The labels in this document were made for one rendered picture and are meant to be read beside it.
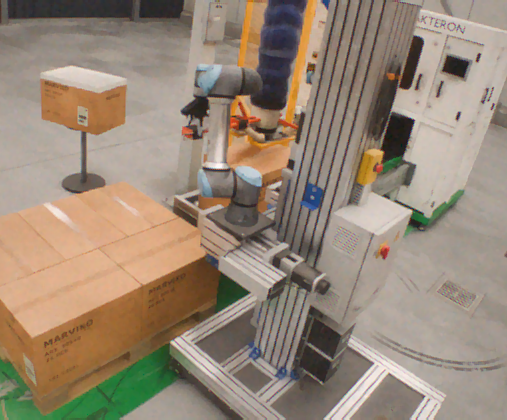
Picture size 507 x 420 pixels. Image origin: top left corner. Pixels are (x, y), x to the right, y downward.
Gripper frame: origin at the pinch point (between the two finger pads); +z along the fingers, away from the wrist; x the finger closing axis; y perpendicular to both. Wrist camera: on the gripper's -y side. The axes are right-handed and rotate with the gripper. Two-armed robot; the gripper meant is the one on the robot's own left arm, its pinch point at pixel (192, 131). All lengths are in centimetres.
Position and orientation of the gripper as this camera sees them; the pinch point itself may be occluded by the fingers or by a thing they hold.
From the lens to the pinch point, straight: 243.8
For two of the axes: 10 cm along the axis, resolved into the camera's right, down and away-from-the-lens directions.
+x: -7.4, -4.3, 5.2
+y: 6.6, -2.7, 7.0
